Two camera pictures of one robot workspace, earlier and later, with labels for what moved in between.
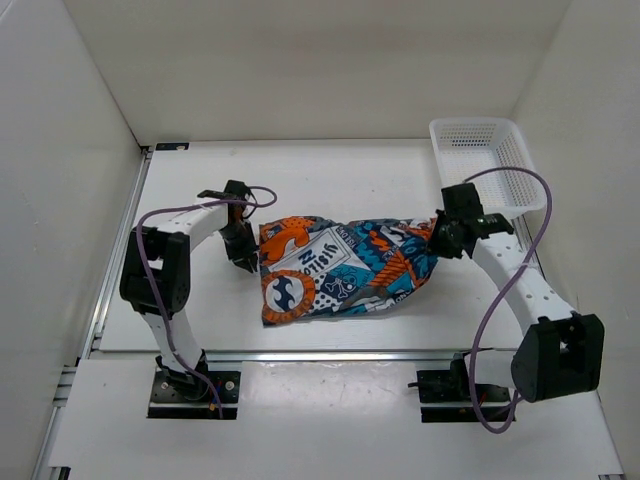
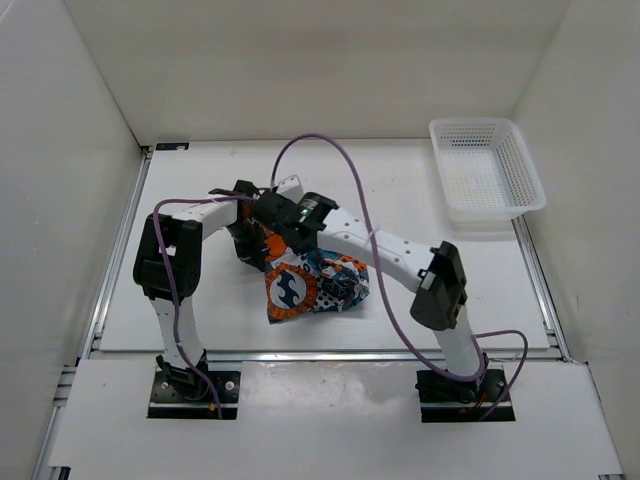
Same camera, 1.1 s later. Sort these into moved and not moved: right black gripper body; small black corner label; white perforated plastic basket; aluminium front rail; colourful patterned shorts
Moved: colourful patterned shorts; right black gripper body
Not moved: white perforated plastic basket; small black corner label; aluminium front rail
